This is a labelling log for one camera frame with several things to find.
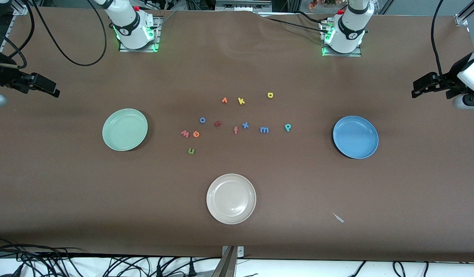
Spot black cable lying on cover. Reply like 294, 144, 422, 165
260, 15, 330, 34

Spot aluminium frame profile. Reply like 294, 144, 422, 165
12, 0, 30, 16
454, 0, 474, 27

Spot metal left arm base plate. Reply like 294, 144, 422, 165
321, 19, 363, 58

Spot green plate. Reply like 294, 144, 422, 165
102, 108, 149, 152

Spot dark metal mount post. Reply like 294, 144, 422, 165
211, 246, 237, 277

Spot black cable tangle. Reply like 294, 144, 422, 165
0, 237, 85, 277

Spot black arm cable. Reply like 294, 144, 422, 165
431, 0, 453, 91
0, 0, 107, 70

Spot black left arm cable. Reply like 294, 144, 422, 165
431, 0, 453, 91

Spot beige plate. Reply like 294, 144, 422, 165
206, 174, 257, 225

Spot blue plate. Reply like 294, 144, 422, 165
332, 115, 379, 159

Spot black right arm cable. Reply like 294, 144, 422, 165
0, 0, 107, 70

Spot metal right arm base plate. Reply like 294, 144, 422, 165
119, 16, 161, 53

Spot silver metal bracket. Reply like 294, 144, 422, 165
222, 245, 244, 258

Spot brown table cover sheet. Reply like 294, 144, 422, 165
0, 6, 474, 262

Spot grey metal box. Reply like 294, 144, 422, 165
215, 0, 274, 12

